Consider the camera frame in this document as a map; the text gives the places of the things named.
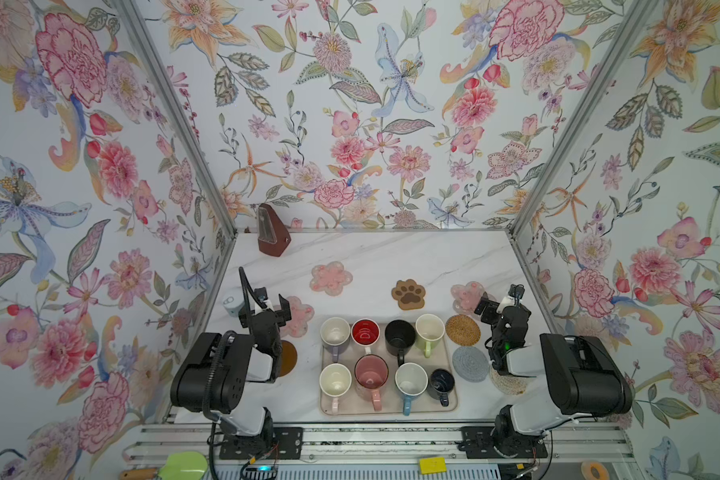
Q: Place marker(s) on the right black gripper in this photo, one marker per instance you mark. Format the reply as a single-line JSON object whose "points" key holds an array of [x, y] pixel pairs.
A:
{"points": [[503, 310]]}

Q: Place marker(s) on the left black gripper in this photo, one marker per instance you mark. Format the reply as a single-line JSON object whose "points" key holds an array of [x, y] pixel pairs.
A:
{"points": [[262, 315]]}

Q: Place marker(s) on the woven rattan round coaster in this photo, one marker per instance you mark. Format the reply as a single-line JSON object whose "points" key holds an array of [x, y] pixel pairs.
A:
{"points": [[463, 330]]}

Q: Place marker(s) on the grey-blue woven round coaster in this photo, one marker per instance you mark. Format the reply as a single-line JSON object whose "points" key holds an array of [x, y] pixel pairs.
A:
{"points": [[471, 364]]}

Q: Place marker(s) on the white multicolour zigzag coaster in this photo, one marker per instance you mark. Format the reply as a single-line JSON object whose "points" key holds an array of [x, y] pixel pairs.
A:
{"points": [[507, 384]]}

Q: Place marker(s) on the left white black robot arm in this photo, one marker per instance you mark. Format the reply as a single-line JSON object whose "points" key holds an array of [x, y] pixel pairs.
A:
{"points": [[212, 379]]}

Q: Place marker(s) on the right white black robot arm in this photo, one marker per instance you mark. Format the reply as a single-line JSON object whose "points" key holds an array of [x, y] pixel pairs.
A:
{"points": [[581, 378]]}

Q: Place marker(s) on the brown round cork coaster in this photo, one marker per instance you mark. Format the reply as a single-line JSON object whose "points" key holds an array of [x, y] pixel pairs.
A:
{"points": [[289, 358]]}

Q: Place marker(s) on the pink flower coaster front left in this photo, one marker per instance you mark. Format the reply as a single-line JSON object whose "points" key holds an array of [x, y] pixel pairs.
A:
{"points": [[301, 314]]}

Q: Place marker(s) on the pink flower coaster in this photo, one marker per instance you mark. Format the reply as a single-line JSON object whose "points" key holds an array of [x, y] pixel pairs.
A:
{"points": [[301, 314], [466, 297], [330, 278]]}

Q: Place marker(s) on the pink flower coaster right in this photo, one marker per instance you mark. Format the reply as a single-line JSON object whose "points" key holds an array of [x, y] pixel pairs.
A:
{"points": [[466, 297]]}

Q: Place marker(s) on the pink flower coaster back left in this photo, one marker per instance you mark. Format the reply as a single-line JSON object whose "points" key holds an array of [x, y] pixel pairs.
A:
{"points": [[330, 278]]}

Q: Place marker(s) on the brown paw print coaster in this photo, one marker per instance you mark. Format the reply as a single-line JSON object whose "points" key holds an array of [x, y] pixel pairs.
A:
{"points": [[409, 295]]}

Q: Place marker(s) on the small tin can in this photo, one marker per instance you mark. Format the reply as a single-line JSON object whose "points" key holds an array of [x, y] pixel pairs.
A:
{"points": [[233, 304]]}

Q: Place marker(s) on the purple mug white inside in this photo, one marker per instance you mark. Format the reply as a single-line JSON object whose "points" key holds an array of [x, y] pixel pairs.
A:
{"points": [[335, 335]]}

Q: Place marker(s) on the beige serving tray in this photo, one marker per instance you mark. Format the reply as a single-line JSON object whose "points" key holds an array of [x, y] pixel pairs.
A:
{"points": [[356, 403]]}

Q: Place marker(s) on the light green mug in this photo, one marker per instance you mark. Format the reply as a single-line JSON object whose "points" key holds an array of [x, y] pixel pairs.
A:
{"points": [[429, 329]]}

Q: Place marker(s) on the brown wooden metronome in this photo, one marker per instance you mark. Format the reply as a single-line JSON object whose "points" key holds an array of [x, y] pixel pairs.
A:
{"points": [[273, 236]]}

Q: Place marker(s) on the small dark navy mug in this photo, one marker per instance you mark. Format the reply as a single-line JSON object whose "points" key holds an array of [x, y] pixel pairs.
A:
{"points": [[441, 384]]}

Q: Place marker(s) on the red mug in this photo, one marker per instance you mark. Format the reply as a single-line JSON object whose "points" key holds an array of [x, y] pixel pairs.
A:
{"points": [[365, 333]]}

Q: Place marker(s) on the black mug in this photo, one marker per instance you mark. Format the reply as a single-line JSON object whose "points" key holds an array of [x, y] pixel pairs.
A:
{"points": [[400, 337]]}

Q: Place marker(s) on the blue mug white inside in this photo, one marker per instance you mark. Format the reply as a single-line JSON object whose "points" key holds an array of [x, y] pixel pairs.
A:
{"points": [[411, 381]]}

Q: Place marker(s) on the yellow sticky label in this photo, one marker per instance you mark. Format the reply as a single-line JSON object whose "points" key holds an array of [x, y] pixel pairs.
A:
{"points": [[432, 466]]}

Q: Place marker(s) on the tape roll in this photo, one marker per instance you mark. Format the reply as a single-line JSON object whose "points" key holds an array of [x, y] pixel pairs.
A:
{"points": [[593, 470]]}

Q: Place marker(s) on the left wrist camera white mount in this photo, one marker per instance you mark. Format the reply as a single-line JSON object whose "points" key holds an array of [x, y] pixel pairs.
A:
{"points": [[261, 296]]}

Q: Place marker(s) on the cream mug pink handle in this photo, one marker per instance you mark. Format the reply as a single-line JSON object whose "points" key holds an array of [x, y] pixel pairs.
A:
{"points": [[335, 381]]}

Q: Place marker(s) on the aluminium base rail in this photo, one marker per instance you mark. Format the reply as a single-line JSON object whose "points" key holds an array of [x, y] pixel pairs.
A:
{"points": [[322, 444]]}

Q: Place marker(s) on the green spatula wooden handle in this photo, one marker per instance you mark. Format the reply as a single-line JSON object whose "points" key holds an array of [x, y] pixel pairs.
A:
{"points": [[188, 465]]}

